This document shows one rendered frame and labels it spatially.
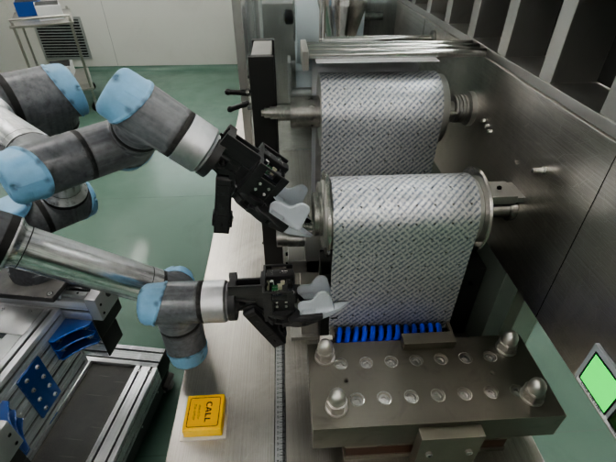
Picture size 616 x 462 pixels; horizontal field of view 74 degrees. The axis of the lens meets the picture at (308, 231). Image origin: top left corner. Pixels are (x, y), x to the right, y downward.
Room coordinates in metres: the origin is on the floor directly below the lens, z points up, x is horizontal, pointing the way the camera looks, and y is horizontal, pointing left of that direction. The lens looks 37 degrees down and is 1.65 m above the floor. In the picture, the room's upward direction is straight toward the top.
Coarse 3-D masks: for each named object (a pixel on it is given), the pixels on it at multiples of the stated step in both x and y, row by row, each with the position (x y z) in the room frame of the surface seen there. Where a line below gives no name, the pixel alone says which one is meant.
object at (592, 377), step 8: (592, 360) 0.32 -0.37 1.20; (600, 360) 0.31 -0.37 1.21; (592, 368) 0.31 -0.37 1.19; (600, 368) 0.31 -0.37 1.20; (584, 376) 0.32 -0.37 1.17; (592, 376) 0.31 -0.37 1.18; (600, 376) 0.30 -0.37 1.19; (608, 376) 0.29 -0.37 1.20; (592, 384) 0.30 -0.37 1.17; (600, 384) 0.29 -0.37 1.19; (608, 384) 0.29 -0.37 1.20; (592, 392) 0.30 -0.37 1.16; (600, 392) 0.29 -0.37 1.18; (608, 392) 0.28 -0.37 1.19; (600, 400) 0.28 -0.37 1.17; (608, 400) 0.28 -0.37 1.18
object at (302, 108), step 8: (296, 96) 0.83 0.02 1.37; (304, 96) 0.83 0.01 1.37; (312, 96) 0.83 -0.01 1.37; (296, 104) 0.80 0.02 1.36; (304, 104) 0.80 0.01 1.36; (312, 104) 0.80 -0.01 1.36; (296, 112) 0.79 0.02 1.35; (304, 112) 0.80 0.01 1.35; (312, 112) 0.80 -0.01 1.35; (320, 112) 0.80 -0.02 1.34; (296, 120) 0.79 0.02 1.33; (304, 120) 0.79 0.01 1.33; (312, 120) 0.80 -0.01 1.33
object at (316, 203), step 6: (318, 192) 0.59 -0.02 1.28; (312, 198) 0.59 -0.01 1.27; (318, 198) 0.57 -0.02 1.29; (312, 204) 0.59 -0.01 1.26; (318, 204) 0.56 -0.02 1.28; (312, 210) 0.59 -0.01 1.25; (318, 210) 0.55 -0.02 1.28; (312, 216) 0.59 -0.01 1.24; (318, 216) 0.54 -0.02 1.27; (312, 222) 0.58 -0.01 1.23; (318, 222) 0.54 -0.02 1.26; (318, 228) 0.54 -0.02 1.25; (318, 234) 0.55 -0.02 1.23
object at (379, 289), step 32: (384, 256) 0.52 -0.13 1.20; (416, 256) 0.52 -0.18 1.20; (448, 256) 0.53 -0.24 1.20; (352, 288) 0.52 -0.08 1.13; (384, 288) 0.52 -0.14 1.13; (416, 288) 0.52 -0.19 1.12; (448, 288) 0.53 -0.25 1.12; (352, 320) 0.52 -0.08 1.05; (384, 320) 0.52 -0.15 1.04; (416, 320) 0.52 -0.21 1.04; (448, 320) 0.53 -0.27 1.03
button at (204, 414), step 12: (192, 396) 0.44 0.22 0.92; (204, 396) 0.43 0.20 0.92; (216, 396) 0.43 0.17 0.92; (192, 408) 0.41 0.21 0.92; (204, 408) 0.41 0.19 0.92; (216, 408) 0.41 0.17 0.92; (192, 420) 0.39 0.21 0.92; (204, 420) 0.39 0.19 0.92; (216, 420) 0.39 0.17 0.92; (192, 432) 0.37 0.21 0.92; (204, 432) 0.37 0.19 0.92; (216, 432) 0.37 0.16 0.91
